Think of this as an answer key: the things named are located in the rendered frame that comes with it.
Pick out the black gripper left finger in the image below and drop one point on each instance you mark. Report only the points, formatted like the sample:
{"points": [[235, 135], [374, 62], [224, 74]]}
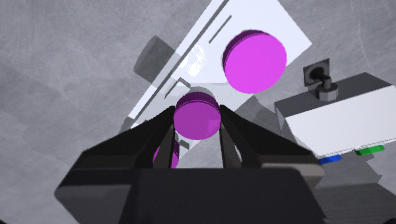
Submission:
{"points": [[136, 147]]}

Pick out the white button housing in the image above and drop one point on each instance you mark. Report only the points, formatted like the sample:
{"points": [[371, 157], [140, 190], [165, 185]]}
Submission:
{"points": [[357, 112]]}

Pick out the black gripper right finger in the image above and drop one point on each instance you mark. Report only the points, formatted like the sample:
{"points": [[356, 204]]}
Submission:
{"points": [[261, 148]]}

